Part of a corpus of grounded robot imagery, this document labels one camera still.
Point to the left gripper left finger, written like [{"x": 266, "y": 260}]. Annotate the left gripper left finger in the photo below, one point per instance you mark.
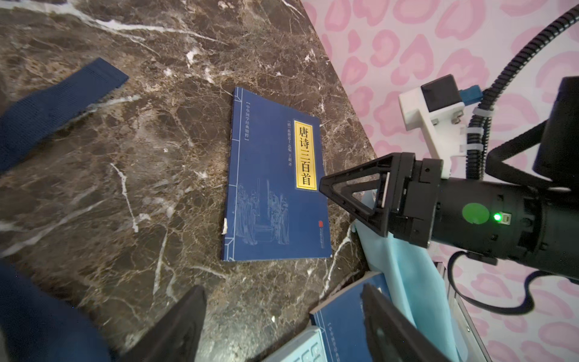
[{"x": 176, "y": 336}]

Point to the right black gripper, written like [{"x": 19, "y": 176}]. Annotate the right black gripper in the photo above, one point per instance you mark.
[{"x": 409, "y": 199}]

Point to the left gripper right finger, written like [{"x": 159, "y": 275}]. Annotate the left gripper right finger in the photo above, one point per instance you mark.
[{"x": 390, "y": 336}]

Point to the blue book yellow label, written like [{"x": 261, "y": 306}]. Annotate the blue book yellow label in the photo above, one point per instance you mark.
[{"x": 274, "y": 209}]

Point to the navy blue student backpack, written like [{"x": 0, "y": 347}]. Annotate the navy blue student backpack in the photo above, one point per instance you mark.
[{"x": 34, "y": 325}]

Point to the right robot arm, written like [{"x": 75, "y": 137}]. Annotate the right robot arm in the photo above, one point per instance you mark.
[{"x": 545, "y": 160}]

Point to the teal pencil pouch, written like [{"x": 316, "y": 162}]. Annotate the teal pencil pouch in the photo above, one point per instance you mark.
[{"x": 416, "y": 287}]

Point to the light green calculator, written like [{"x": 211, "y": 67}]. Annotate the light green calculator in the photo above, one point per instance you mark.
[{"x": 308, "y": 346}]

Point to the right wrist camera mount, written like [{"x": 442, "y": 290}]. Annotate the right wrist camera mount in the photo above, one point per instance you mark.
[{"x": 436, "y": 109}]

